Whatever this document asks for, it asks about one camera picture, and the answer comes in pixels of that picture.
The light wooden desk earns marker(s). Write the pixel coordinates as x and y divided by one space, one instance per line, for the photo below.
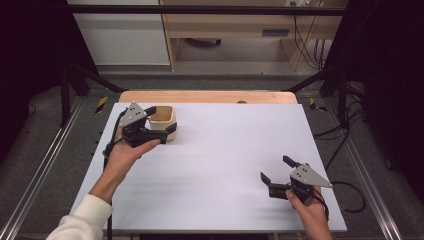
233 26

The person's right hand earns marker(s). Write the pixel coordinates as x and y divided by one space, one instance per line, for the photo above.
310 211

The black and yellow tape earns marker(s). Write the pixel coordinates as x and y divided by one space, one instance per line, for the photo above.
101 104
313 104

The cream square cup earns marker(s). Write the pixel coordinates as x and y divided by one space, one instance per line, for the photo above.
162 115

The black metal stand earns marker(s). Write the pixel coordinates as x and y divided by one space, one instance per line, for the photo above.
65 96
342 96

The white table cover board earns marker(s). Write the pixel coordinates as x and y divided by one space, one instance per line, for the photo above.
216 160

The dark curtain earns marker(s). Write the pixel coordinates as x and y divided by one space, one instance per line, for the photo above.
30 60
390 83

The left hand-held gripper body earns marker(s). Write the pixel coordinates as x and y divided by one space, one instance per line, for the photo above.
133 115

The black metal frame bar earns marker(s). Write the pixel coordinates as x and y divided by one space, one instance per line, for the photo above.
200 10

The aluminium floor rail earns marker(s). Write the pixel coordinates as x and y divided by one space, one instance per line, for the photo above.
370 186
43 163

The grey and black roll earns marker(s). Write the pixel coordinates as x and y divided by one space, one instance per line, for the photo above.
203 42

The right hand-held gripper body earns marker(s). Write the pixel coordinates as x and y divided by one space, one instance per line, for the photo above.
306 178

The white cabinet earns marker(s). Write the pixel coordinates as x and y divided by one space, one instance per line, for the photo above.
123 40

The person's left hand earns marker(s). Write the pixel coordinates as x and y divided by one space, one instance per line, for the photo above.
123 156

